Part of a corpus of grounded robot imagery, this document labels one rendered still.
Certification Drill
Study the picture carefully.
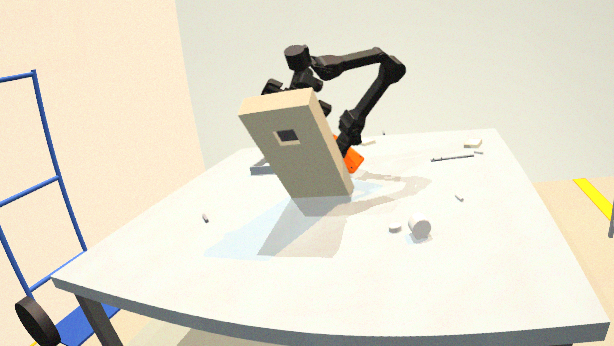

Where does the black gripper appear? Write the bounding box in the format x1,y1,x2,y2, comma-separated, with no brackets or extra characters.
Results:
261,78,331,118

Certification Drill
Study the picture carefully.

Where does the white round disc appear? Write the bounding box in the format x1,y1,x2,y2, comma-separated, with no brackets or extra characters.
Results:
388,222,402,233

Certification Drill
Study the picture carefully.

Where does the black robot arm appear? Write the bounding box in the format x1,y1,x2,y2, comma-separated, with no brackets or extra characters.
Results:
284,44,406,158

